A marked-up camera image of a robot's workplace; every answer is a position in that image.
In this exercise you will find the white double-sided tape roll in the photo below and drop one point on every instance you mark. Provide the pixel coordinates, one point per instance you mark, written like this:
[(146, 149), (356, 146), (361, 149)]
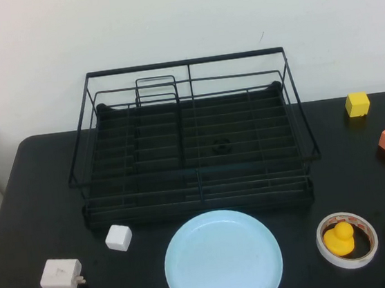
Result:
[(345, 265)]

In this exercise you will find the yellow cube block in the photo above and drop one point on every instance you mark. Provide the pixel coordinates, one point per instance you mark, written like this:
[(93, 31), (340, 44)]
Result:
[(358, 106)]

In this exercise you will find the small white cube block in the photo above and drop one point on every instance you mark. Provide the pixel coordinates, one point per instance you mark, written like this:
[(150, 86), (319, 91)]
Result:
[(118, 238)]

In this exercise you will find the light blue round plate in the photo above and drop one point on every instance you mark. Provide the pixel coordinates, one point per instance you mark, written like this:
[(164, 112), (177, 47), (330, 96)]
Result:
[(223, 262)]

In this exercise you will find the white power adapter plug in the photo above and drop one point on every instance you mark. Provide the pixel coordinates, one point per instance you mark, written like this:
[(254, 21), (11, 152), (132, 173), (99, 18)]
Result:
[(59, 274)]

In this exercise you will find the yellow rubber duck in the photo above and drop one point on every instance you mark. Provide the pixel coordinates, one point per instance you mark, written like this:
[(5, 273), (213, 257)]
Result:
[(339, 243)]

